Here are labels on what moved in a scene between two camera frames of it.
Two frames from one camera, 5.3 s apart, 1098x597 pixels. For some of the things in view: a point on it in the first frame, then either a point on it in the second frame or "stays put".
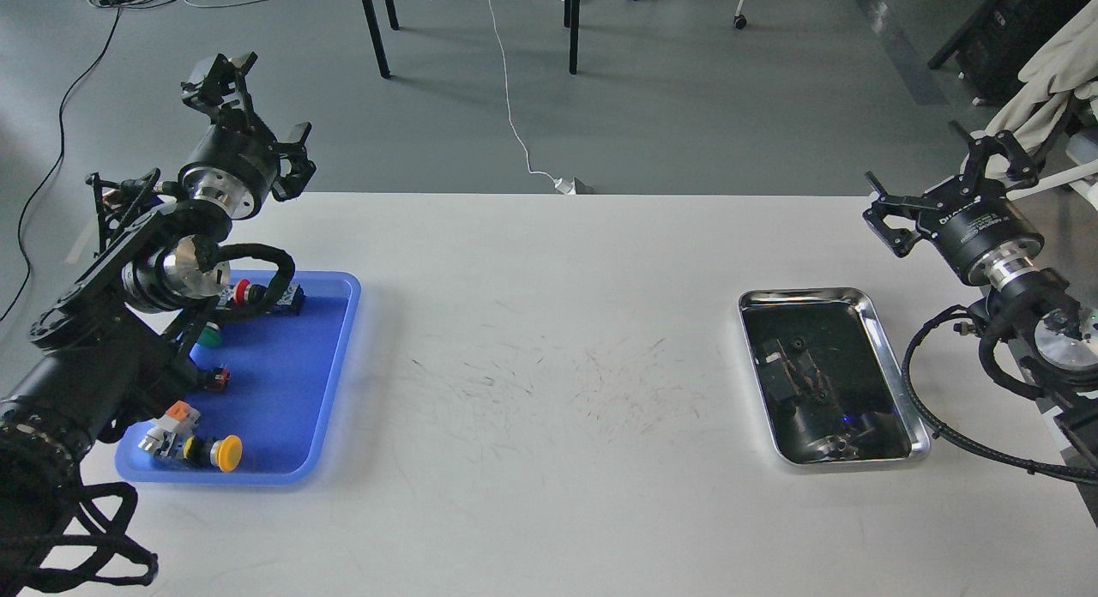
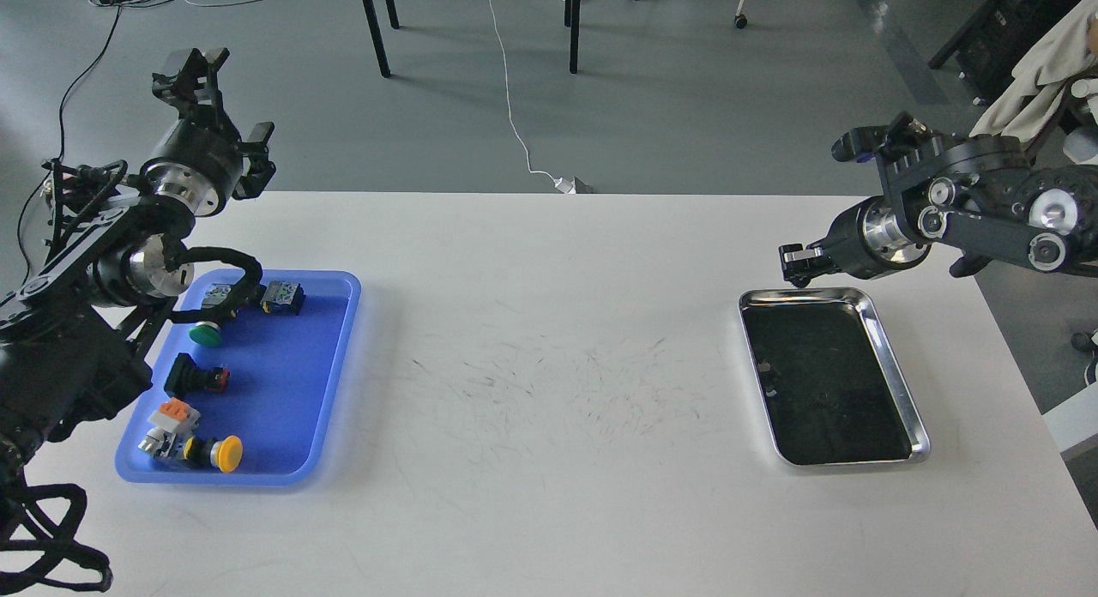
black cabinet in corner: x=992 y=45 stays put
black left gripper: x=237 y=165 -> x=200 y=163
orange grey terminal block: x=180 y=418 stays put
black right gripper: x=981 y=232 -> x=865 y=242
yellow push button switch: x=224 y=452 stays put
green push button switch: x=209 y=336 stays put
